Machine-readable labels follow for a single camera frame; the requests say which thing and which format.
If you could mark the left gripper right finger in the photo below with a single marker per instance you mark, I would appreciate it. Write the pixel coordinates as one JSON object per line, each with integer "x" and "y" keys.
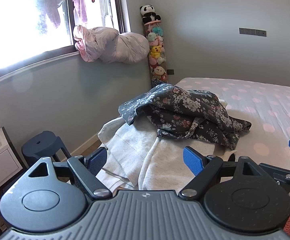
{"x": 205, "y": 170}

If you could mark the dark floral trousers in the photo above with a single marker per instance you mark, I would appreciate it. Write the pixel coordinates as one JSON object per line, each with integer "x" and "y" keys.
{"x": 186, "y": 114}

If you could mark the panda plush toy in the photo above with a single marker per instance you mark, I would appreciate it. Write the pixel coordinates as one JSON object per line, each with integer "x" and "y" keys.
{"x": 148, "y": 14}

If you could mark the window with dark frame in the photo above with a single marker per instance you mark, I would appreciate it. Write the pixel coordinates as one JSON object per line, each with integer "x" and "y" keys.
{"x": 35, "y": 31}

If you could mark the pink polka dot bedsheet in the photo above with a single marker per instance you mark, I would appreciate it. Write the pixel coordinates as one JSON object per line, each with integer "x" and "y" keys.
{"x": 265, "y": 106}

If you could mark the plush toy storage tube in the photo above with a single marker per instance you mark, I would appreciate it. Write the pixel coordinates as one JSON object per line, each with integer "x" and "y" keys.
{"x": 157, "y": 53}

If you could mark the rolled pink duvet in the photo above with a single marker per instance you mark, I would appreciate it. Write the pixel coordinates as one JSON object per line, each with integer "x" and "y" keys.
{"x": 108, "y": 45}

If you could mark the grey wall switch panel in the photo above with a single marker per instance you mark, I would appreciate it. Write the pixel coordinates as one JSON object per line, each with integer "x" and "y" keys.
{"x": 254, "y": 32}

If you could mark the dark blue plastic stool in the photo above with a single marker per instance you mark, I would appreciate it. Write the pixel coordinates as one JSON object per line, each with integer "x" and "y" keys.
{"x": 45, "y": 144}

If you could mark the black wall socket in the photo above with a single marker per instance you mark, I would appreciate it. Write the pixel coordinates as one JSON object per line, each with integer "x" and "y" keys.
{"x": 170, "y": 71}

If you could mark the light grey sweatshirt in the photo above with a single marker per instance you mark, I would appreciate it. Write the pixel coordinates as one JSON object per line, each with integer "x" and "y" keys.
{"x": 137, "y": 159}

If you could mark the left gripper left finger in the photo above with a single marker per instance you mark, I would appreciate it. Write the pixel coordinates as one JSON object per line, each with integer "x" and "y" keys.
{"x": 84, "y": 171}

